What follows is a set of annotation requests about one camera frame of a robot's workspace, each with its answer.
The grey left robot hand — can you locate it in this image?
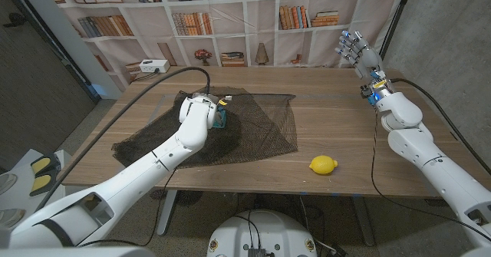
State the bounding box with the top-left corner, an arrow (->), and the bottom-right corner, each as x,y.
191,91 -> 233,130

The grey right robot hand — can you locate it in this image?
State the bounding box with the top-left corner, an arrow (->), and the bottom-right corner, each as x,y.
334,29 -> 396,107

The blue toy block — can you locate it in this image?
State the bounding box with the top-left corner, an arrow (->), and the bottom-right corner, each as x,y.
213,109 -> 228,130

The black mesh netting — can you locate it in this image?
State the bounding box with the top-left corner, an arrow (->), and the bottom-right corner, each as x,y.
110,86 -> 299,170

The yellow lemon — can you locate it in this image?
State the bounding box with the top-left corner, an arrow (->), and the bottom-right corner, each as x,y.
308,155 -> 339,176

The black backdrop stand pole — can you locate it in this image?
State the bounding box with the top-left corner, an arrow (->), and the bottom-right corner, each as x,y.
374,0 -> 415,69

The grey tape outline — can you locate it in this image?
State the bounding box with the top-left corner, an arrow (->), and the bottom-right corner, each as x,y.
110,91 -> 427,187

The white power strip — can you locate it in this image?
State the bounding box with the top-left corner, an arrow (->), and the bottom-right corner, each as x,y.
138,59 -> 171,74

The printed bookshelf backdrop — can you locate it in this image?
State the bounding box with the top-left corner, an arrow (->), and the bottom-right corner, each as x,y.
40,0 -> 414,93

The dark round floor object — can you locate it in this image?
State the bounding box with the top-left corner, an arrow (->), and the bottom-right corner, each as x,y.
174,189 -> 204,207

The metal table leg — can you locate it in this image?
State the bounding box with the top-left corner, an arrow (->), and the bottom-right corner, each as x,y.
156,189 -> 180,237
351,195 -> 376,247

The white robot torso base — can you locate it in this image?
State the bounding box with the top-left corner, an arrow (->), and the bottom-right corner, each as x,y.
206,209 -> 318,257

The dark grey door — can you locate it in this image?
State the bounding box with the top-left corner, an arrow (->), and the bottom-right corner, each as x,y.
0,0 -> 97,170

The yellow black foot pedal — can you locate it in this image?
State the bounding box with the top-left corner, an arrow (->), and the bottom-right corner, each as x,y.
29,153 -> 62,196

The white floor platform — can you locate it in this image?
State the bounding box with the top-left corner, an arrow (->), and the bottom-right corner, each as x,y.
0,148 -> 72,235

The white sneaker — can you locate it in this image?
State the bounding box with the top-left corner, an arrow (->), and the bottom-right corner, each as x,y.
0,172 -> 18,196
0,209 -> 26,229

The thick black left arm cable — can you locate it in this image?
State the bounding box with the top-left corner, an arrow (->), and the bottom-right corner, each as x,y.
35,66 -> 212,213

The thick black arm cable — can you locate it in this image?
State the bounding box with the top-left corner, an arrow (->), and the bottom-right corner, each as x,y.
390,77 -> 491,176
35,66 -> 212,213

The black power strip cable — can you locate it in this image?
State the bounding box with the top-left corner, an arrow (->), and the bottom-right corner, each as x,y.
132,69 -> 160,82

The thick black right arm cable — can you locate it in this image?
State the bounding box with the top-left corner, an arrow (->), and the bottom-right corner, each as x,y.
390,77 -> 491,176

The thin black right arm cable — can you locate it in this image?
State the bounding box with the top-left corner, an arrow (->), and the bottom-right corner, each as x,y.
370,105 -> 491,242

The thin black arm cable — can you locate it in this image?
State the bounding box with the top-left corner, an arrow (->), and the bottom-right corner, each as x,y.
370,105 -> 491,242
76,166 -> 180,249

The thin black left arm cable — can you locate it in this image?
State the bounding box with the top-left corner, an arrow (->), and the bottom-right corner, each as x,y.
76,166 -> 180,249

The black door handle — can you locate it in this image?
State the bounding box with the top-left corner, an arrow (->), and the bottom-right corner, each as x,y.
2,12 -> 27,28

